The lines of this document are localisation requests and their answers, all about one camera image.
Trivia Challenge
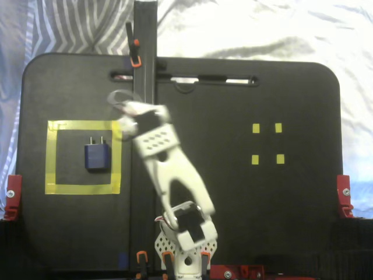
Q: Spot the black lap desk board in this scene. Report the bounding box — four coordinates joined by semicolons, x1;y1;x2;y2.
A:
0;0;373;219

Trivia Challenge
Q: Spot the blue tape piece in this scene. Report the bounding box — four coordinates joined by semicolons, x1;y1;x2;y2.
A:
118;252;130;270

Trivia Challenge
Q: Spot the black orange bar clamp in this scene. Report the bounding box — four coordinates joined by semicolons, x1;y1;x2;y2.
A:
125;22;143;69

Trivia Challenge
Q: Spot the blue white USB wall charger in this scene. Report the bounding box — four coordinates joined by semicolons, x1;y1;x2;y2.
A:
84;136;111;172

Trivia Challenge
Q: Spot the yellow tape square outline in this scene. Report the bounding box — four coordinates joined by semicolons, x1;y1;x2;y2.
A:
44;119;123;195

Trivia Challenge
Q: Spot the long black flat bar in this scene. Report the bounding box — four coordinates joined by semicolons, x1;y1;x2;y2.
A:
129;0;160;271

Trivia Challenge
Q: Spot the black curved backdrop board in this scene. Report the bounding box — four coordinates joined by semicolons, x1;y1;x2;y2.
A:
0;217;373;280

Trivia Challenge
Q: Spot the red plastic clamp bracket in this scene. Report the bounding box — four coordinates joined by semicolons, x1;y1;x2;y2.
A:
336;174;356;219
3;174;23;221

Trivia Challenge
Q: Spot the red post base bracket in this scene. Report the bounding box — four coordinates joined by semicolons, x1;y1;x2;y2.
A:
210;264;246;280

